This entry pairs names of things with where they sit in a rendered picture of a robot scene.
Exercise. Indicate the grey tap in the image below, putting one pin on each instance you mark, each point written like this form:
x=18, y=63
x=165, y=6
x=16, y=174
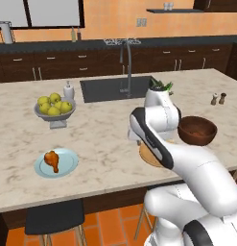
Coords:
x=129, y=67

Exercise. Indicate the chicken drumstick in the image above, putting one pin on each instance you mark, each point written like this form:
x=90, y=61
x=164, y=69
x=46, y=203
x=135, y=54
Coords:
x=52, y=159

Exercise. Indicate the dark wall shelf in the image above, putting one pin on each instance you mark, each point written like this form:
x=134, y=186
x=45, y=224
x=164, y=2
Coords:
x=174, y=11

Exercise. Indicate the light blue plate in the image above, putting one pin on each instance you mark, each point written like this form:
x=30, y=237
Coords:
x=68, y=161

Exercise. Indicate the black framed window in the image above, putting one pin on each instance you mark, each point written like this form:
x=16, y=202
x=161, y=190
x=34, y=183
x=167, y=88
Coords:
x=43, y=12

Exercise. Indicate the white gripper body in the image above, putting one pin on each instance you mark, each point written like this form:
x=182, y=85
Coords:
x=134, y=134

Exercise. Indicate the dark wood wall cupboard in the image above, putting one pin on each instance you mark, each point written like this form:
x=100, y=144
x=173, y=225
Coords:
x=219, y=5

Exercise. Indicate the grey fruit bowl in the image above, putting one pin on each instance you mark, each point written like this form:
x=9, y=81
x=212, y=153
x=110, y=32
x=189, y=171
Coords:
x=56, y=120

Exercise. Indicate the dark grey sink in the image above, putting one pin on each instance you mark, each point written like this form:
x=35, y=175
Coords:
x=107, y=88

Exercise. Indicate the green potted plant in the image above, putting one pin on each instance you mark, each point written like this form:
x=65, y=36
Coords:
x=160, y=85

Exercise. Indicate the salt shaker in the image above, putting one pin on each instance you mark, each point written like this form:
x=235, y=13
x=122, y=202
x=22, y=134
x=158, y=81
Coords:
x=214, y=100

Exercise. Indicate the tan wooden plate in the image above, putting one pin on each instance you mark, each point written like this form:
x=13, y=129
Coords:
x=148, y=157

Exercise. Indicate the brown wooden bowl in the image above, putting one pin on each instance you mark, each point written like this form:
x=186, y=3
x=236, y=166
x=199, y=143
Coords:
x=197, y=130

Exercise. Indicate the green apple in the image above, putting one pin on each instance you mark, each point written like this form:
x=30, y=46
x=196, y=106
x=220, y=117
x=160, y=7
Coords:
x=54, y=111
x=43, y=100
x=66, y=107
x=58, y=104
x=55, y=97
x=44, y=108

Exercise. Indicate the white soap dispenser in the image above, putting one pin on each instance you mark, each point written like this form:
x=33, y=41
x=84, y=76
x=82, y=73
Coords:
x=68, y=90

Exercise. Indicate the grey wall outlet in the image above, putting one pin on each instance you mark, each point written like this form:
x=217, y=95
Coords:
x=141, y=22

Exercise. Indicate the olive glass bottle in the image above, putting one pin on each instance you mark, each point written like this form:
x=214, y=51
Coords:
x=73, y=35

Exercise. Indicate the grey cup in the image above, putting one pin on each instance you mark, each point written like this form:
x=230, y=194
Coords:
x=171, y=6
x=166, y=6

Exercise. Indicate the dark glass bottle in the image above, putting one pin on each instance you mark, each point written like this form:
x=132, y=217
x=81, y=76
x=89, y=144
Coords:
x=79, y=34

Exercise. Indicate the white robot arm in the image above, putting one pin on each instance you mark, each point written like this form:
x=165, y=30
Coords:
x=200, y=179

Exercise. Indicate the dark pepper shaker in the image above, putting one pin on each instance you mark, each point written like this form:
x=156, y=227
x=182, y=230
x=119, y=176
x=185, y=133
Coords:
x=222, y=98

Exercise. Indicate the black stool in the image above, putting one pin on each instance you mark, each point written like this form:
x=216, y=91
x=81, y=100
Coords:
x=54, y=216
x=140, y=221

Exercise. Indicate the dark wood base cupboards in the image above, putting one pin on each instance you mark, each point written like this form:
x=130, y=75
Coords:
x=68, y=64

